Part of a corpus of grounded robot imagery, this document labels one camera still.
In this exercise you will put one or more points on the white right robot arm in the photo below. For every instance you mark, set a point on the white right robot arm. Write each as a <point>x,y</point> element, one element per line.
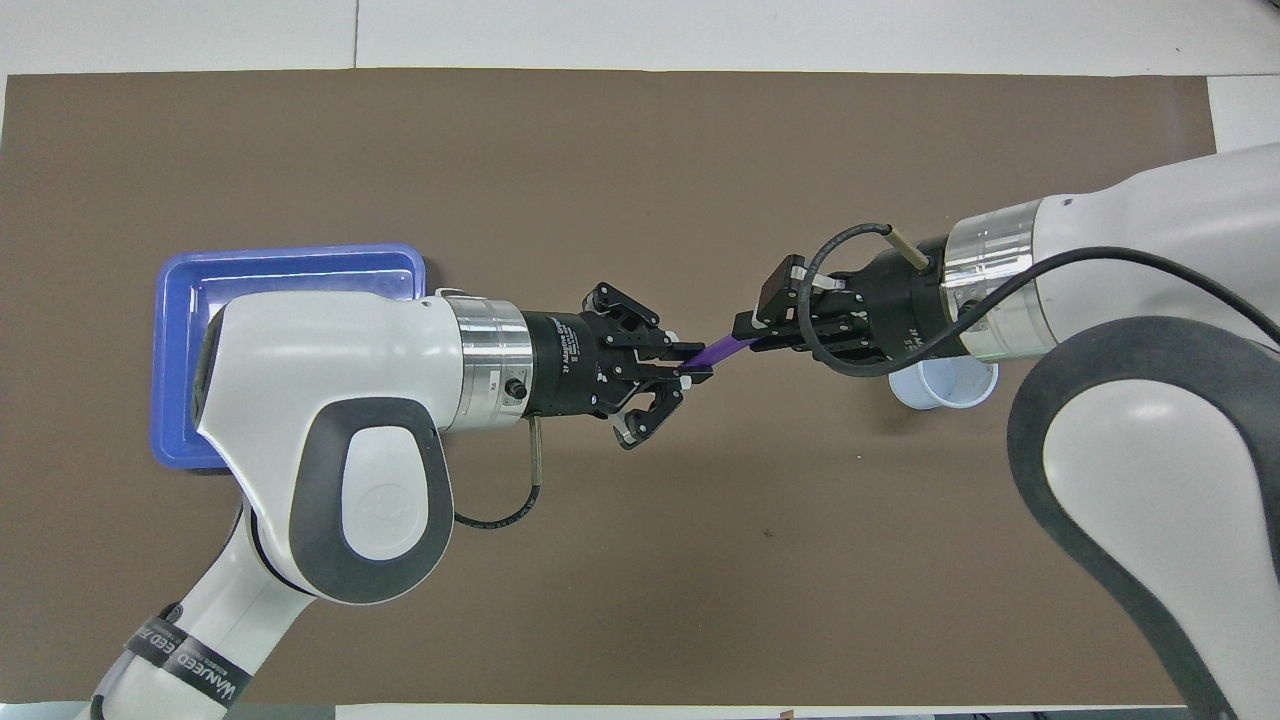
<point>1150,230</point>

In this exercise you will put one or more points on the purple pen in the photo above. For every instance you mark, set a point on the purple pen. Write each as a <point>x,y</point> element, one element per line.
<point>725,350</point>

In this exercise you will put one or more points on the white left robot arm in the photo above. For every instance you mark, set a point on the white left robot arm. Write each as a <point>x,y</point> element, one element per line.
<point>320,350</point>

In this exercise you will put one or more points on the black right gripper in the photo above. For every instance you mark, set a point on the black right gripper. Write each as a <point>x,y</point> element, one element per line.
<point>900,310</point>

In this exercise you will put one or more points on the clear plastic cup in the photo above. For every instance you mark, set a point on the clear plastic cup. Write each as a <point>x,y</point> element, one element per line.
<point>950,390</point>

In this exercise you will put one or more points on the blue plastic tray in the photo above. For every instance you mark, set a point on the blue plastic tray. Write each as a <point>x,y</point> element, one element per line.
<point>300,265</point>

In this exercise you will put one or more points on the brown table mat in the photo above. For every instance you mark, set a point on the brown table mat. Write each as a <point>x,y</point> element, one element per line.
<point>640,150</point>

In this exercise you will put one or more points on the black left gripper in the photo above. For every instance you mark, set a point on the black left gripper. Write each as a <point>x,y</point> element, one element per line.
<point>565,365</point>

